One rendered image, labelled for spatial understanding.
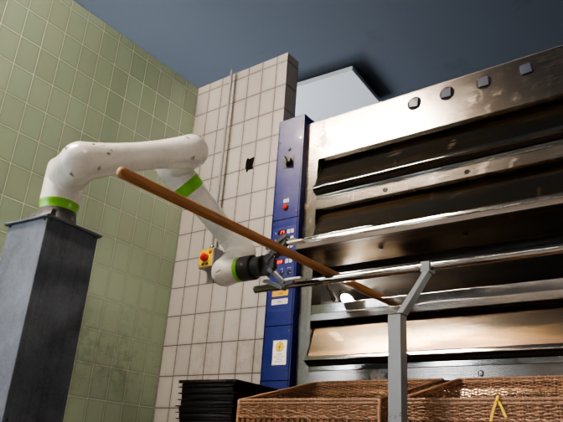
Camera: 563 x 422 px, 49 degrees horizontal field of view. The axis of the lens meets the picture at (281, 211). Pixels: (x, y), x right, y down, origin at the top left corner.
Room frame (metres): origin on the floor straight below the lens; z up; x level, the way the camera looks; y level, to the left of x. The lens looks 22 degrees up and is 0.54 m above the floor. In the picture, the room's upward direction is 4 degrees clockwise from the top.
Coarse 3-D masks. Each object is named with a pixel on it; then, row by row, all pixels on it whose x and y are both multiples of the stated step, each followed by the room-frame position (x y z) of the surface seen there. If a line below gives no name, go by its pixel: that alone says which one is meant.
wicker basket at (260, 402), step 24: (312, 384) 2.53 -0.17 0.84; (336, 384) 2.49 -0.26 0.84; (360, 384) 2.42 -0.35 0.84; (384, 384) 2.36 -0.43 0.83; (408, 384) 2.30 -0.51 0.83; (432, 384) 2.14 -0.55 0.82; (240, 408) 2.18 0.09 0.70; (264, 408) 2.12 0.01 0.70; (288, 408) 2.06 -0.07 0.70; (312, 408) 2.00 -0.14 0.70; (336, 408) 1.95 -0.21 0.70; (360, 408) 1.90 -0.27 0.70; (384, 408) 1.87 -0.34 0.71
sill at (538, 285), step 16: (480, 288) 2.16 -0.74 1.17; (496, 288) 2.12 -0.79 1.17; (512, 288) 2.09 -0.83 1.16; (528, 288) 2.06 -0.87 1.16; (544, 288) 2.02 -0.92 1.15; (560, 288) 1.99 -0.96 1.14; (336, 304) 2.54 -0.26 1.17; (352, 304) 2.49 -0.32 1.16; (368, 304) 2.44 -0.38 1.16; (384, 304) 2.40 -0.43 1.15; (400, 304) 2.35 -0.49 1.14
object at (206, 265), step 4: (212, 248) 2.91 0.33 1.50; (200, 252) 2.95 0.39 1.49; (204, 252) 2.93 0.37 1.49; (208, 252) 2.92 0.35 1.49; (212, 252) 2.90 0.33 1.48; (216, 252) 2.92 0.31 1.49; (220, 252) 2.94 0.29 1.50; (208, 256) 2.92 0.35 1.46; (212, 256) 2.90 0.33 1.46; (216, 256) 2.92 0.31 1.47; (220, 256) 2.94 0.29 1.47; (200, 260) 2.95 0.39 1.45; (204, 260) 2.93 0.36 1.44; (208, 260) 2.92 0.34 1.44; (212, 260) 2.90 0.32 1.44; (200, 264) 2.95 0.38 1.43; (204, 264) 2.93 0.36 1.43; (208, 264) 2.91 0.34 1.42; (212, 264) 2.90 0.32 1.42; (200, 268) 2.95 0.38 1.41; (204, 268) 2.95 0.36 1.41; (208, 268) 2.94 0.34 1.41
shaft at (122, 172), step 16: (128, 176) 1.40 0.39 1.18; (160, 192) 1.49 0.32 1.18; (192, 208) 1.59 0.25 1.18; (208, 208) 1.63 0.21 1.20; (224, 224) 1.69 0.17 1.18; (240, 224) 1.75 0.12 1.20; (256, 240) 1.82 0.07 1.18; (272, 240) 1.87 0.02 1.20; (288, 256) 1.95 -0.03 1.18; (304, 256) 2.01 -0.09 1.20; (320, 272) 2.11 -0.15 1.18; (336, 272) 2.17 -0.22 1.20; (368, 288) 2.35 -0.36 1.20
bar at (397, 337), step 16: (464, 256) 1.82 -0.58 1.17; (480, 256) 1.78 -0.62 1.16; (496, 256) 1.75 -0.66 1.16; (512, 256) 1.72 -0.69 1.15; (528, 256) 1.70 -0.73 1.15; (352, 272) 2.06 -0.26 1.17; (368, 272) 2.02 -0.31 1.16; (384, 272) 1.98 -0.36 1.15; (400, 272) 1.95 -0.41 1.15; (432, 272) 1.89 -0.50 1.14; (256, 288) 2.32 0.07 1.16; (272, 288) 2.28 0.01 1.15; (288, 288) 2.24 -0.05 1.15; (416, 288) 1.82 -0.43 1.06; (400, 320) 1.70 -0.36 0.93; (400, 336) 1.70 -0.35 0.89; (400, 352) 1.70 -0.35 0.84; (400, 368) 1.70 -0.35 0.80; (400, 384) 1.70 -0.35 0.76; (400, 400) 1.70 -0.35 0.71; (400, 416) 1.70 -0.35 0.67
